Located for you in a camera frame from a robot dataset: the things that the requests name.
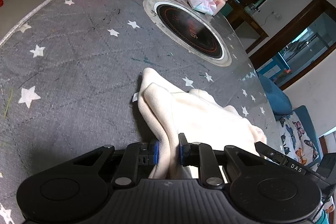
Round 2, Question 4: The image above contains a cream white garment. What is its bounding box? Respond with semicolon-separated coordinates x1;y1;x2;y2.
137;68;266;179

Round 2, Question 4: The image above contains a teal sleeved right forearm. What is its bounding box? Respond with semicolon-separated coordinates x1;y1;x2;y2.
312;204;335;224

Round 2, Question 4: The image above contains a blue sofa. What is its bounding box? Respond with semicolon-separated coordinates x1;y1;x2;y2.
259;75;323;168

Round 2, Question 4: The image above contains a round induction cooktop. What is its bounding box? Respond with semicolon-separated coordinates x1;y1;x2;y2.
143;0;232;67

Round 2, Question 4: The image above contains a dark wooden side table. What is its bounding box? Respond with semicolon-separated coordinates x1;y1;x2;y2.
224;0;269;53

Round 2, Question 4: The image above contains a wet wipes pack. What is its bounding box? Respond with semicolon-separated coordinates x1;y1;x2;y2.
187;0;217;16

